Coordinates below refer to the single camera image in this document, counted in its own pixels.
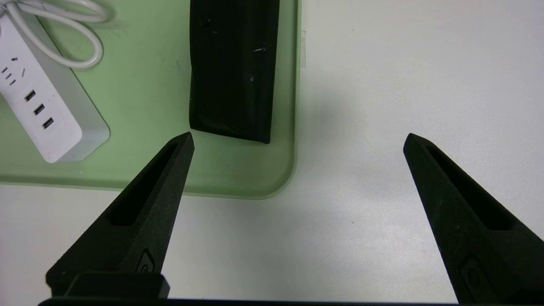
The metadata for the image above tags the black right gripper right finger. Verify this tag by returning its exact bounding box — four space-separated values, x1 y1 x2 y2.
403 133 544 303

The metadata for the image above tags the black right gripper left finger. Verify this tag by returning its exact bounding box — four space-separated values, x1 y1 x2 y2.
46 132 195 300

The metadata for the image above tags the white power strip with cable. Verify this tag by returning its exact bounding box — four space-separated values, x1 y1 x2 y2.
0 0 112 164

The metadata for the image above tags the light green plastic tray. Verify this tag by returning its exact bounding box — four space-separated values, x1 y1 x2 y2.
0 0 302 200

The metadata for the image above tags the black glasses case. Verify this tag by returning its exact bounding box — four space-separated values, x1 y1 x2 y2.
189 0 281 145

